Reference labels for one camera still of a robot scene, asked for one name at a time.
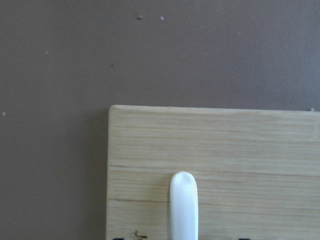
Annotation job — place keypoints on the bamboo cutting board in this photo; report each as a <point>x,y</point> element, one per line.
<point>257,171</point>

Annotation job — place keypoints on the white ceramic spoon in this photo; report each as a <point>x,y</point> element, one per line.
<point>184,207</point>

